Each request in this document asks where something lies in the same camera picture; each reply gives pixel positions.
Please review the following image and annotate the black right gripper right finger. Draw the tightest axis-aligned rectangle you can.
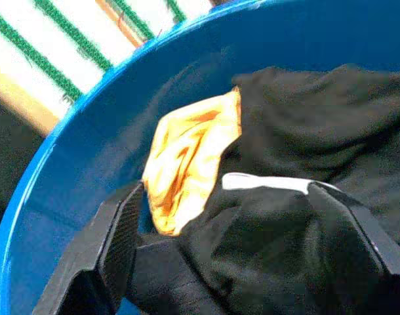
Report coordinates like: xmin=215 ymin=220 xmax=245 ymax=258
xmin=307 ymin=181 xmax=400 ymax=315

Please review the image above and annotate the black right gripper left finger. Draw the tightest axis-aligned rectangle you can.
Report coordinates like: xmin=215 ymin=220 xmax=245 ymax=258
xmin=31 ymin=182 xmax=145 ymax=315

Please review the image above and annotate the black garment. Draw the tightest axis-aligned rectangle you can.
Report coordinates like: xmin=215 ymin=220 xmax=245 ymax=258
xmin=123 ymin=64 xmax=400 ymax=315

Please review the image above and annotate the blue plastic laundry basin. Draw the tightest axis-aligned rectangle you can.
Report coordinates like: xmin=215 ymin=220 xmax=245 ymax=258
xmin=0 ymin=0 xmax=400 ymax=315

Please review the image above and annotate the yellow orange cloth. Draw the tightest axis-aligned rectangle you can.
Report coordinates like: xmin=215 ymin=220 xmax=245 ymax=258
xmin=142 ymin=86 xmax=243 ymax=236

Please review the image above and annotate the white green striped mat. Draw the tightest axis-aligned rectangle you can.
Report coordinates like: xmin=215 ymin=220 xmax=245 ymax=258
xmin=0 ymin=0 xmax=217 ymax=137

